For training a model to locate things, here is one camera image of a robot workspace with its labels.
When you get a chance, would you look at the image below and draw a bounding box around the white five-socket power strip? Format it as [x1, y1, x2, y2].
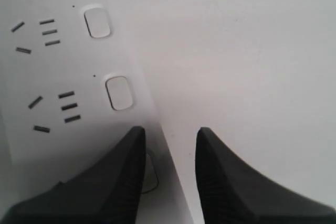
[1, 0, 193, 223]

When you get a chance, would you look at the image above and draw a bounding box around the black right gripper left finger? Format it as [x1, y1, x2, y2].
[6, 126, 146, 223]

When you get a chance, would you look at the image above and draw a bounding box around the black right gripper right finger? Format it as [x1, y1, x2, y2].
[196, 127, 335, 223]

